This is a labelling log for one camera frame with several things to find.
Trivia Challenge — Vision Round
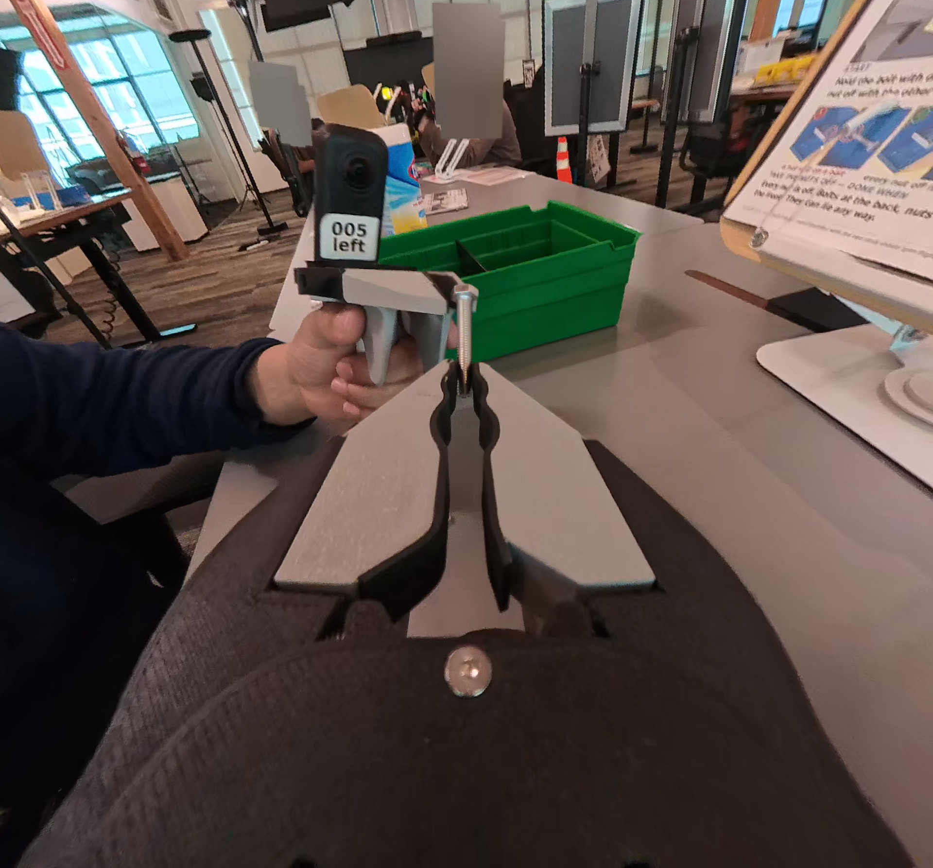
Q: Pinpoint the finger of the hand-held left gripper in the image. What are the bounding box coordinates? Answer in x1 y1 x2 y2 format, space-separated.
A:
341 269 467 316

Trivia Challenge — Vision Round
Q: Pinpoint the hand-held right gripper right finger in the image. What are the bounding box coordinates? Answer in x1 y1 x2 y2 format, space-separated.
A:
474 361 657 634

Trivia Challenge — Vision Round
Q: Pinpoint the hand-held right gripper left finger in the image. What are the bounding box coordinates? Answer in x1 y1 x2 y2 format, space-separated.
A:
273 361 453 623

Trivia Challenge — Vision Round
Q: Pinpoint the steel hex bolt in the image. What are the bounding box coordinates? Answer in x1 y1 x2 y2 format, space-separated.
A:
452 283 481 397

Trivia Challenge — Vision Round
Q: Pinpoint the green plastic bin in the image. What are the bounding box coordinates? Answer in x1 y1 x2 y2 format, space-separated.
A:
379 201 642 362

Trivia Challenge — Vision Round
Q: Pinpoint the person's left forearm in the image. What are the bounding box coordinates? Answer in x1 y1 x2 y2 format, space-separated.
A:
0 325 293 479

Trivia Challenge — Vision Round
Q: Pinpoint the person's left hand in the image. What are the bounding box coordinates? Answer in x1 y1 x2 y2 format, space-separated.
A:
251 305 438 428

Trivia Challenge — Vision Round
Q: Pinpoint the wipes canister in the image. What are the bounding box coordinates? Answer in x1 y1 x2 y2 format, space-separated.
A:
375 126 430 236

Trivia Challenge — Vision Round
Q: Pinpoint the black swivel chair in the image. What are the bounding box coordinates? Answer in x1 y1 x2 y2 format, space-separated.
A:
259 128 316 219

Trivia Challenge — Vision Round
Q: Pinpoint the black light stand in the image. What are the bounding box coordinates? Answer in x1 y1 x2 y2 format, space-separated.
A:
169 30 290 236

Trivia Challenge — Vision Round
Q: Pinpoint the white cabinet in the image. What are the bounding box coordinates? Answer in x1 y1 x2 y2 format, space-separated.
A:
120 172 209 254

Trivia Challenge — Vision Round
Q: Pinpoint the grey panel on stand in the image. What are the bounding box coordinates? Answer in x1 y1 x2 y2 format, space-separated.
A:
543 0 647 187
656 0 753 209

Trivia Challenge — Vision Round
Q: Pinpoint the black flat plate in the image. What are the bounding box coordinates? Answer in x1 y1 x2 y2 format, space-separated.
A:
769 288 868 333

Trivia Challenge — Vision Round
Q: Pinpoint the wooden display board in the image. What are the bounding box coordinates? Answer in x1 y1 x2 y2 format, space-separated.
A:
720 0 933 333

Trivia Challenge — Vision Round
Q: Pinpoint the printed instruction sheet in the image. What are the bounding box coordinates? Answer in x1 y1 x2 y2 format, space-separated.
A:
725 0 933 280

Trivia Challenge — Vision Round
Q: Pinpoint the wooden post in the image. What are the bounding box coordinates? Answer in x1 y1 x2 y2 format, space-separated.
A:
0 0 190 261

